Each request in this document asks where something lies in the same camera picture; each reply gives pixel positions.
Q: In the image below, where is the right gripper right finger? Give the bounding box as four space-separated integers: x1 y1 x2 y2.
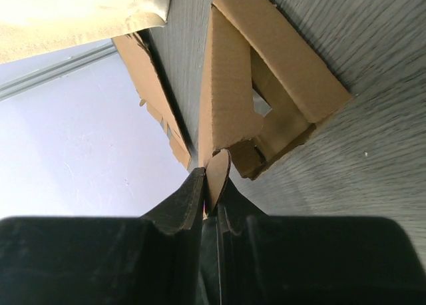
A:
216 181 425 304

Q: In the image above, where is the brown cardboard box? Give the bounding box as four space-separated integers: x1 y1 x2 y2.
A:
197 0 353 211

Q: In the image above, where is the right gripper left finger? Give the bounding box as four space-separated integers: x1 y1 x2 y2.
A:
1 168 205 304

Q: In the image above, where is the left aluminium frame post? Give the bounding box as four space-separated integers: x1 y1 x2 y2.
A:
1 42 117 101

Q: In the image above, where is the cardboard sheet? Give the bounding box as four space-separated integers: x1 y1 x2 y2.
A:
112 31 192 169

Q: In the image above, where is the beige canvas tote bag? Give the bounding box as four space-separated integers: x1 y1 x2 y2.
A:
1 0 171 63

